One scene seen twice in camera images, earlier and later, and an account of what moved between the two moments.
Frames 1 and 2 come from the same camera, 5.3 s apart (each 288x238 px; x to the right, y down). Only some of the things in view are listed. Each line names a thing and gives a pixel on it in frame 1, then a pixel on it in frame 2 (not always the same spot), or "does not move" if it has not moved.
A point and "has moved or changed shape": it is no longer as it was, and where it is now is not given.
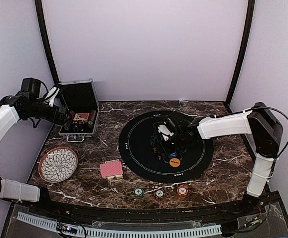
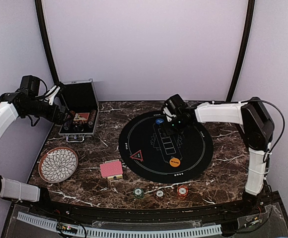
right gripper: (164, 148) to (171, 132)
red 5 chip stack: (182, 191) does not move
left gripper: (59, 121) does not move
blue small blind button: (173, 155) has moved or changed shape
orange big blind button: (175, 162) does not move
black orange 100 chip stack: (159, 193) does not move
